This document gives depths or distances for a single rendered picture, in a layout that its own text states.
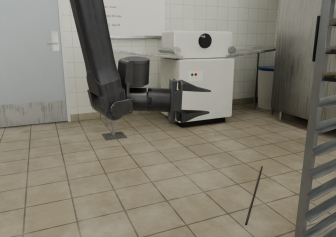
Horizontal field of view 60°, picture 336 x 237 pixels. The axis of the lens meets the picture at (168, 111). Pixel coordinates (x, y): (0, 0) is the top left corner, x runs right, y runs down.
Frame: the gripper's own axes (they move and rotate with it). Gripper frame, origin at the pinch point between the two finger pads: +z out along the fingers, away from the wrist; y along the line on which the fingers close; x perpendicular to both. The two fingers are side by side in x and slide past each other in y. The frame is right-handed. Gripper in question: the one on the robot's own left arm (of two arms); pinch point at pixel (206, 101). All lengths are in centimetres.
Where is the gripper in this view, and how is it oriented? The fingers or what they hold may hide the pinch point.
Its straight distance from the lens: 72.3
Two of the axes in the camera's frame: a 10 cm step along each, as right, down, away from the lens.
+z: 9.9, 0.3, 1.0
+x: -0.9, -2.0, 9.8
